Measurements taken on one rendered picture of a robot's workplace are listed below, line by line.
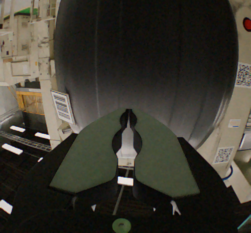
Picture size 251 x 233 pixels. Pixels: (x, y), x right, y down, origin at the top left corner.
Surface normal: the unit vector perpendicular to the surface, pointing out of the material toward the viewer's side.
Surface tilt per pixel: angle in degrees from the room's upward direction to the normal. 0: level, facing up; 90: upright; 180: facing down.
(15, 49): 90
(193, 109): 77
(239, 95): 90
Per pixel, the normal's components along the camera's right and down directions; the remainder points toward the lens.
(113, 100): -0.05, 0.52
